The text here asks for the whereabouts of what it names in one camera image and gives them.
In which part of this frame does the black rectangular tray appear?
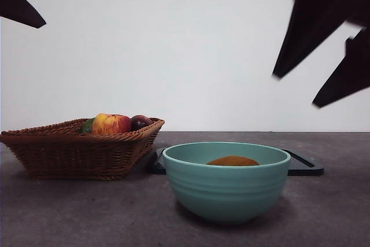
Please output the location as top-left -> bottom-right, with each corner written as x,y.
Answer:
150,148 -> 324,176

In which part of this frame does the brown wicker basket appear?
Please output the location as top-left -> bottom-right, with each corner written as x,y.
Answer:
0,117 -> 165,180

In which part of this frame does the teal ceramic bowl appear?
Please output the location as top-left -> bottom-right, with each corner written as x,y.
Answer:
162,141 -> 291,225

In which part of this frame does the red and yellow apple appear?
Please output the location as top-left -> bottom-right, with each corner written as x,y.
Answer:
91,113 -> 132,135

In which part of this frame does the dark red plum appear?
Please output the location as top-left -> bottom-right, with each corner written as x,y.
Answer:
129,115 -> 153,132

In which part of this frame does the green fruit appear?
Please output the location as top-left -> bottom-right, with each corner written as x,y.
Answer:
79,118 -> 95,134

